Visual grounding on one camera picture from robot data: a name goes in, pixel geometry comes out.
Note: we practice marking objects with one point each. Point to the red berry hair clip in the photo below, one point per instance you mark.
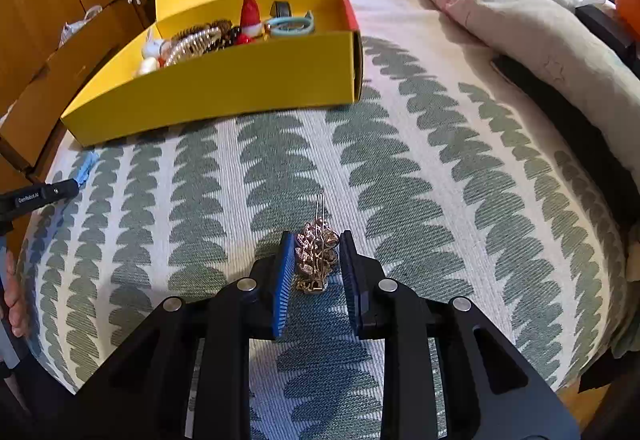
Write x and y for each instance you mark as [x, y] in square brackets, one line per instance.
[243, 39]

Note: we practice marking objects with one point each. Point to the white fluffy bunny hair clip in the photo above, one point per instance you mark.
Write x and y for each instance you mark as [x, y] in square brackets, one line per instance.
[152, 46]

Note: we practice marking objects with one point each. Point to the black leather wristwatch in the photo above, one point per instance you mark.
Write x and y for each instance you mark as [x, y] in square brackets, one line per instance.
[280, 9]

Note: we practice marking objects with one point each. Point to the wooden wardrobe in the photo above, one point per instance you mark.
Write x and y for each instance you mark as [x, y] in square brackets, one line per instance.
[49, 50]

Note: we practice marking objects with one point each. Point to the leaf patterned bed cover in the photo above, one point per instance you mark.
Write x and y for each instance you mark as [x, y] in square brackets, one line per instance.
[449, 176]

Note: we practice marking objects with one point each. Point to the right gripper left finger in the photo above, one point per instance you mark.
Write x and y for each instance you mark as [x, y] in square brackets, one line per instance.
[183, 372]

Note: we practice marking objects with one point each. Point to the gold chain jewelry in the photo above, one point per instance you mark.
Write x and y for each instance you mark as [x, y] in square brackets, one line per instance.
[315, 251]

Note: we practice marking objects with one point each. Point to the santa hat hair clip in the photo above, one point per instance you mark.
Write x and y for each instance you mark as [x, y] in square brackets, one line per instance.
[250, 20]

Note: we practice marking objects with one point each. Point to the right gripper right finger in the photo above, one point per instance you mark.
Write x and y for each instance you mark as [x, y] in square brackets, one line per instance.
[449, 351]

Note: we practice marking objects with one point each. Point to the person's left hand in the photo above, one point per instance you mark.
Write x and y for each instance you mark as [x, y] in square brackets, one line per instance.
[15, 300]

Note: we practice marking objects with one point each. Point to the yellow and red cardboard box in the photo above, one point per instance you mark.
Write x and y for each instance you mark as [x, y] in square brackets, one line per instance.
[321, 69]

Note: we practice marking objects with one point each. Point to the teal jade bangle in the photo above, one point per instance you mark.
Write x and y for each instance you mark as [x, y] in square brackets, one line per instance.
[290, 26]

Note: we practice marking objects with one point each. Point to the white rabbit figurine hairpin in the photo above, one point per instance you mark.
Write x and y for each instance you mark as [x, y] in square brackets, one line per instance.
[147, 66]

